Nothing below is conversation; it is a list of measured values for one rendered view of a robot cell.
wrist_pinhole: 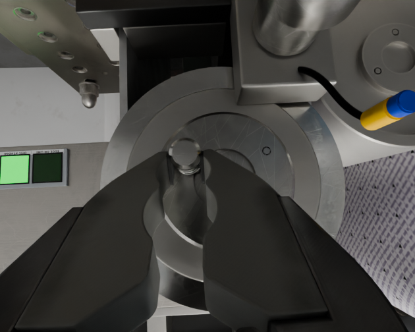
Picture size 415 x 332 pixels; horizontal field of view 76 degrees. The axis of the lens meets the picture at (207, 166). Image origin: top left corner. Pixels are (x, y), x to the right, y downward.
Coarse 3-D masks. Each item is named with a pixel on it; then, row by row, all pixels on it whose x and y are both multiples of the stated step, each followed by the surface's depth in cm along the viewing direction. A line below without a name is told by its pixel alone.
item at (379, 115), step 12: (300, 72) 13; (312, 72) 13; (324, 84) 12; (336, 96) 12; (396, 96) 9; (408, 96) 9; (348, 108) 12; (372, 108) 10; (384, 108) 10; (396, 108) 9; (408, 108) 9; (360, 120) 11; (372, 120) 10; (384, 120) 10; (396, 120) 10
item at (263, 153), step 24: (192, 120) 15; (216, 120) 14; (240, 120) 14; (168, 144) 14; (216, 144) 14; (240, 144) 14; (264, 144) 14; (264, 168) 14; (288, 168) 14; (168, 192) 14; (192, 192) 14; (288, 192) 14; (168, 216) 14; (192, 216) 14; (192, 240) 14
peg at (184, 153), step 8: (176, 144) 11; (184, 144) 11; (192, 144) 11; (176, 152) 11; (184, 152) 11; (192, 152) 11; (200, 152) 11; (176, 160) 11; (184, 160) 11; (192, 160) 11; (184, 168) 11; (192, 168) 12; (200, 168) 14
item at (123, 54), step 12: (120, 36) 18; (120, 48) 18; (132, 48) 19; (120, 60) 18; (132, 60) 19; (144, 60) 23; (156, 60) 29; (168, 60) 40; (120, 72) 17; (132, 72) 19; (144, 72) 23; (156, 72) 29; (168, 72) 39; (120, 84) 17; (132, 84) 19; (144, 84) 23; (156, 84) 28; (120, 96) 17; (132, 96) 19; (120, 108) 17
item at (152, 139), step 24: (192, 96) 16; (216, 96) 16; (168, 120) 16; (264, 120) 16; (288, 120) 16; (144, 144) 16; (288, 144) 16; (312, 168) 16; (312, 192) 15; (312, 216) 15; (168, 240) 15; (168, 264) 15; (192, 264) 15
